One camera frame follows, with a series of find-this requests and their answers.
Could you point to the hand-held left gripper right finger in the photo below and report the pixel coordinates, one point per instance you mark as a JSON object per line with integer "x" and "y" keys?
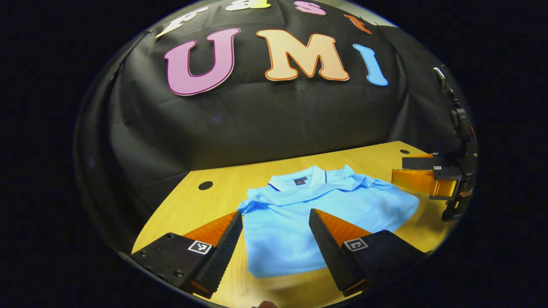
{"x": 332, "y": 252}

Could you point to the light blue T-shirt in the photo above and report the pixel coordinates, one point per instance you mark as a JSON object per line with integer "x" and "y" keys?
{"x": 299, "y": 214}

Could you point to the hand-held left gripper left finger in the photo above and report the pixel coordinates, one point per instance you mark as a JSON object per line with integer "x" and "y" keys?
{"x": 224, "y": 252}

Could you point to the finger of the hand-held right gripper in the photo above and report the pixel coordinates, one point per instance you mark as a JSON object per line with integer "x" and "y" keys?
{"x": 421, "y": 179}

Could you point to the black backdrop cloth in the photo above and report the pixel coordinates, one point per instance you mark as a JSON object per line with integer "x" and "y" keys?
{"x": 265, "y": 119}

